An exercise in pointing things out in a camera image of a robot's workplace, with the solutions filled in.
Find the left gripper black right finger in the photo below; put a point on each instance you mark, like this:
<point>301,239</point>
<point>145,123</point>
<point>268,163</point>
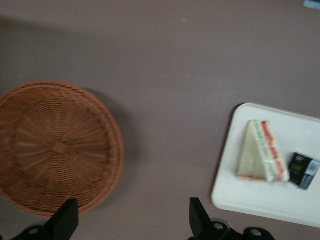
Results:
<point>200,220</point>

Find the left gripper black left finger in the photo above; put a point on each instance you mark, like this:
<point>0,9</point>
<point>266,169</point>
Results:
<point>65,222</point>

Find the triangular sandwich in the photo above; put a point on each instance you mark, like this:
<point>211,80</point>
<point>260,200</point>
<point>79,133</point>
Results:
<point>255,157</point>

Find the cream plastic serving tray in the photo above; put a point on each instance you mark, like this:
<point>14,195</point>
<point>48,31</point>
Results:
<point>250,200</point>

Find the round brown wicker basket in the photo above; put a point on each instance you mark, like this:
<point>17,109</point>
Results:
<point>57,147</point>

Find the small black snack box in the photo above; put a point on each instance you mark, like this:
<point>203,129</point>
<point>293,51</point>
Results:
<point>301,172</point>

